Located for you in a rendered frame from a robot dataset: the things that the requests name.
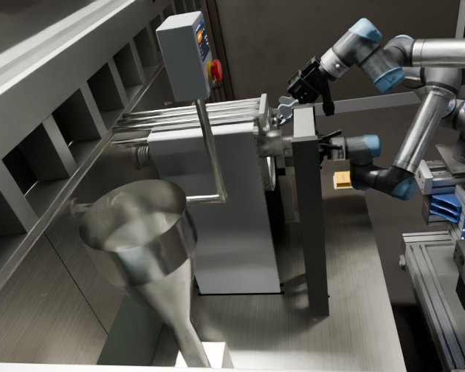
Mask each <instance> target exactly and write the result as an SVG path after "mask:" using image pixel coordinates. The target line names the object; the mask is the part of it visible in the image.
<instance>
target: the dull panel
mask: <svg viewBox="0 0 465 372"><path fill-rule="evenodd" d="M162 325H163V321H161V320H160V319H159V318H158V317H156V316H155V315H153V314H152V313H150V312H149V311H148V310H147V309H145V308H143V307H142V306H141V305H140V304H138V303H137V302H135V301H134V300H132V299H131V298H130V297H129V296H127V295H126V294H125V296H124V298H123V301H122V303H121V305H120V308H119V310H118V312H117V316H116V317H115V320H114V322H113V325H112V327H111V330H110V332H109V334H108V337H107V339H106V342H105V344H104V346H103V349H102V351H101V353H100V356H99V358H98V361H97V364H96V365H116V366H148V367H150V366H151V362H152V359H153V356H154V352H155V349H156V344H157V342H158V339H159V335H160V332H161V329H162Z"/></svg>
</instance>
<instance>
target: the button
mask: <svg viewBox="0 0 465 372"><path fill-rule="evenodd" d="M349 173H350V171H347V172H337V173H335V180H336V186H337V187H351V183H350V178H349Z"/></svg>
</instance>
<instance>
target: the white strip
mask: <svg viewBox="0 0 465 372"><path fill-rule="evenodd" d="M212 131H213V137H214V140H215V144H216V149H217V153H218V158H219V162H220V165H221V171H222V174H223V177H224V183H225V186H226V190H227V195H228V196H229V200H228V202H227V203H224V204H223V203H215V204H193V205H190V210H191V213H192V215H193V219H194V221H195V225H196V229H197V232H198V240H197V248H196V263H195V271H194V275H195V277H196V281H197V284H198V285H199V289H200V292H201V293H199V294H198V296H211V295H284V292H281V291H280V285H279V280H278V272H277V268H276V263H275V255H274V250H273V246H272V238H271V233H270V228H269V221H268V216H267V211H266V203H265V198H264V191H263V186H262V181H261V174H260V169H259V164H258V156H257V151H256V147H255V139H254V135H259V128H258V125H253V123H246V124H239V125H226V126H219V127H212ZM142 146H149V148H150V150H151V153H152V156H153V158H154V162H155V165H156V168H157V170H158V173H159V176H160V179H161V180H166V181H169V182H172V183H175V184H176V185H178V186H180V188H181V189H183V191H184V192H185V194H186V196H200V195H211V194H218V192H217V190H216V184H215V181H214V178H213V172H212V169H211V166H210V161H209V158H208V155H207V149H206V146H205V143H204V138H203V135H202V130H201V129H200V128H198V129H191V130H184V131H171V132H164V133H156V134H149V136H148V137H141V138H134V139H121V140H113V141H111V149H121V148H135V147H142Z"/></svg>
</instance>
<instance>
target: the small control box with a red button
mask: <svg viewBox="0 0 465 372"><path fill-rule="evenodd" d="M156 36H157V38H158V41H159V45H160V49H161V51H162V56H163V59H164V62H165V66H166V69H167V72H168V77H169V80H170V84H171V87H172V90H173V95H174V97H175V101H176V102H182V101H189V100H200V99H206V98H208V97H209V96H210V93H211V91H212V89H213V86H214V84H215V81H217V82H219V81H221V80H222V68H221V63H220V61H219V60H217V59H215V60H214V61H213V59H212V56H211V52H210V46H209V42H208V38H207V32H206V28H205V25H204V18H203V15H202V12H199V11H198V12H194V13H185V14H181V15H173V16H170V17H168V18H167V19H166V20H165V21H164V22H163V24H162V25H161V26H160V27H159V28H158V29H157V30H156Z"/></svg>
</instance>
